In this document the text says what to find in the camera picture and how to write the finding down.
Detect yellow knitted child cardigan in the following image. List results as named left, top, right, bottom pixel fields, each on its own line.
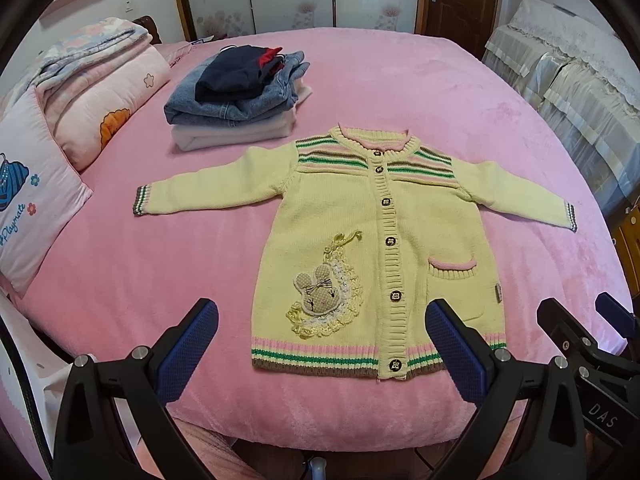
left=132, top=126, right=577, bottom=380

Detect wooden drawer cabinet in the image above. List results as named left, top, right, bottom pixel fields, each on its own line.
left=612, top=205, right=640, bottom=301

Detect pink plush bed blanket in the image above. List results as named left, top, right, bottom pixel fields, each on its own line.
left=17, top=28, right=630, bottom=451

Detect cream lace covered furniture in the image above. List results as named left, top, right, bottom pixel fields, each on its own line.
left=483, top=0, right=639, bottom=214

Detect pink cartoon pillow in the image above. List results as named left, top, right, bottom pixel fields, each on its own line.
left=1, top=89, right=92, bottom=295

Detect folded pink floral quilt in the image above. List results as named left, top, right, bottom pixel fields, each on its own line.
left=46, top=46, right=169, bottom=171

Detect brown wooden door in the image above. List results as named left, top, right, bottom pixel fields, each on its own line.
left=426, top=0, right=498, bottom=58

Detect folded blue denim jeans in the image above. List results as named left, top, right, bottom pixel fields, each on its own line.
left=164, top=44, right=310, bottom=127

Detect folded navy red garment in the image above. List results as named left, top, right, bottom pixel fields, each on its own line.
left=194, top=44, right=283, bottom=103

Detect folded pastel floral blanket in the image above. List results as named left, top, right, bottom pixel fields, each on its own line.
left=4, top=18, right=152, bottom=107

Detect dark wooden headboard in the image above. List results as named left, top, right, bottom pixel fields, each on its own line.
left=134, top=15, right=162, bottom=44

